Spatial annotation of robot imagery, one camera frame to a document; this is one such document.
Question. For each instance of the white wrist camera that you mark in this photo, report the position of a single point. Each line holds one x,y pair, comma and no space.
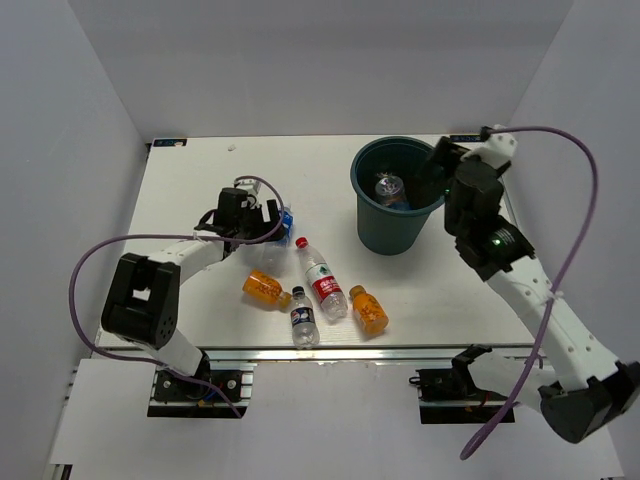
495,150
251,187

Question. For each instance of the dark green plastic bin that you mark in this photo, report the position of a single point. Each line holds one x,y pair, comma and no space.
383,230

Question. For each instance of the red label water bottle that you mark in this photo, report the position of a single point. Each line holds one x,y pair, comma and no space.
322,281

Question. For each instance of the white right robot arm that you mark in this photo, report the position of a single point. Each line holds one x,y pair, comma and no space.
587,386

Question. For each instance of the blue sticker left corner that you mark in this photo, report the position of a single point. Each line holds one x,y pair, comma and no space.
169,143

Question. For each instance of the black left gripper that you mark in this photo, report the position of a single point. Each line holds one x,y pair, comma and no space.
265,228

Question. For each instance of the pepsi bottle black cap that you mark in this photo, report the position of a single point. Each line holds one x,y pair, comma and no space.
305,334

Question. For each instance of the orange juice bottle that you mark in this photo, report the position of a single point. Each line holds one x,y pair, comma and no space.
266,289
400,206
367,310

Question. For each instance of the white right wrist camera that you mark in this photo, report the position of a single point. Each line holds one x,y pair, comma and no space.
495,150

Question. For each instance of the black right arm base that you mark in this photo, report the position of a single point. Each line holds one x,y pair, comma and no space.
450,397

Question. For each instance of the aluminium table front rail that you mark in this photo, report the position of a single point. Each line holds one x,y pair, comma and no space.
335,354

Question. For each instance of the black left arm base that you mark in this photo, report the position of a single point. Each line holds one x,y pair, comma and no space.
173,398

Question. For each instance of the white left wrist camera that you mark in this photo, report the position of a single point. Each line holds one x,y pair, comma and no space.
251,187

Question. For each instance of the tall blue label water bottle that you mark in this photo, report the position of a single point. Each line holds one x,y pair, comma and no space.
272,258

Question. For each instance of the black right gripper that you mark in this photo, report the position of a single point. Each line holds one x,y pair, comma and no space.
446,155

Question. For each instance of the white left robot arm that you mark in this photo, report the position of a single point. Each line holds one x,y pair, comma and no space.
143,300

